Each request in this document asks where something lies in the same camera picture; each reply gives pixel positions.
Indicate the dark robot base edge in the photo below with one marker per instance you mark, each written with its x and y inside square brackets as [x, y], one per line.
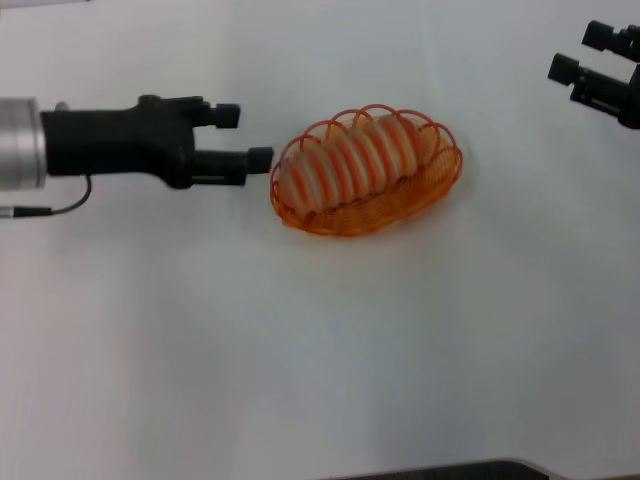
[450, 470]

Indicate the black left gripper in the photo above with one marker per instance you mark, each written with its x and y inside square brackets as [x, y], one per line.
[115, 142]

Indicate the orange woven plastic basket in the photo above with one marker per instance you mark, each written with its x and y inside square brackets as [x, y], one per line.
[360, 225]

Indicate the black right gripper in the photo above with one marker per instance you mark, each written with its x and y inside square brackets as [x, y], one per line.
[634, 100]

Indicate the orange striped toy bread loaf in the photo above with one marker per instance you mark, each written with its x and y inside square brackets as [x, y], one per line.
[350, 160]

